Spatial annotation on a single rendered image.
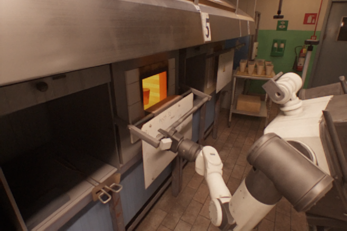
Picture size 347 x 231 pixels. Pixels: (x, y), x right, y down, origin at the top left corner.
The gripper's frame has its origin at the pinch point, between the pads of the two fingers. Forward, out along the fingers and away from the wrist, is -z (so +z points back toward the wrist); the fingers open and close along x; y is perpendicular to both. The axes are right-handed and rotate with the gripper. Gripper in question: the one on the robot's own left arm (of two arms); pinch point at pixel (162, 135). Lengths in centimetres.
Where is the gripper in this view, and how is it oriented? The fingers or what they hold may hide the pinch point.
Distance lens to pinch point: 94.1
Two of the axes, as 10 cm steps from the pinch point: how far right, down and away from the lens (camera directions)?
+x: 2.2, -8.6, -4.7
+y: -5.0, 3.1, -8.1
